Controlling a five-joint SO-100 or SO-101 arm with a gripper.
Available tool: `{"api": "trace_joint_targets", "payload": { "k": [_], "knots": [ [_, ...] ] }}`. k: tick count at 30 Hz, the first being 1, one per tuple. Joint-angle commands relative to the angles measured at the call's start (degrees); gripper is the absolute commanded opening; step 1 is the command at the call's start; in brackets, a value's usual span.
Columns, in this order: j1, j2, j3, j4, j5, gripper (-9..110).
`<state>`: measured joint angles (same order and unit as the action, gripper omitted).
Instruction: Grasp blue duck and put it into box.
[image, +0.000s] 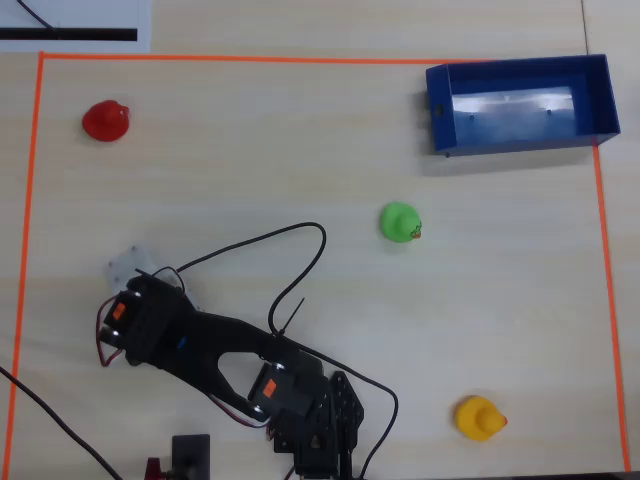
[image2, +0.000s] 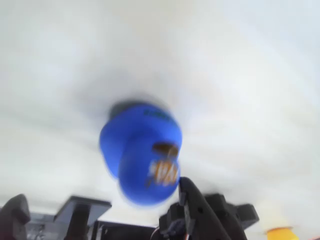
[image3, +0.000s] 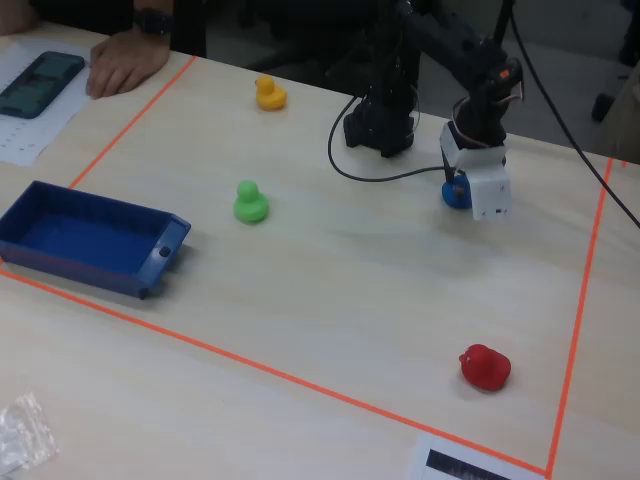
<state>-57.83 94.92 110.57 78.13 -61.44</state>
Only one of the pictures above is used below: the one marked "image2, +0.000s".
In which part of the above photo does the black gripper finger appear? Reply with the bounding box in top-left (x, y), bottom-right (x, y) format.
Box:
top-left (0, 193), bottom-right (31, 240)
top-left (178, 176), bottom-right (248, 240)

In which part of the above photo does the blue rubber duck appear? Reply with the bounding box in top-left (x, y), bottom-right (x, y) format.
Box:
top-left (99, 101), bottom-right (183, 207)

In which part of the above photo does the yellow rubber duck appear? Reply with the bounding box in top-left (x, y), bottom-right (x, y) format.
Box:
top-left (264, 226), bottom-right (299, 240)

